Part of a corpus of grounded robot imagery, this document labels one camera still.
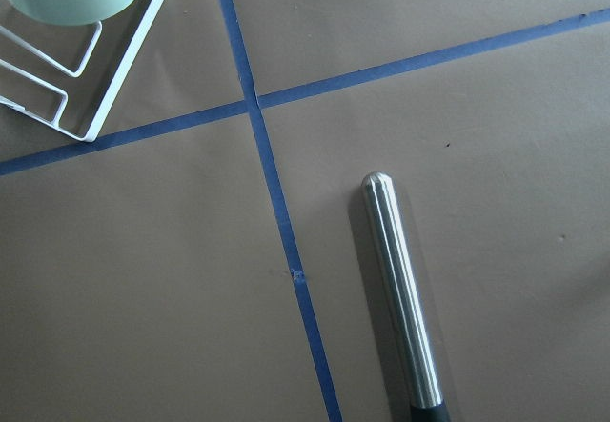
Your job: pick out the steel muddler black tip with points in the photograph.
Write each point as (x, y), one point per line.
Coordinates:
(427, 402)

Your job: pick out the white wire rack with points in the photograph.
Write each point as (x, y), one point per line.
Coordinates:
(66, 78)

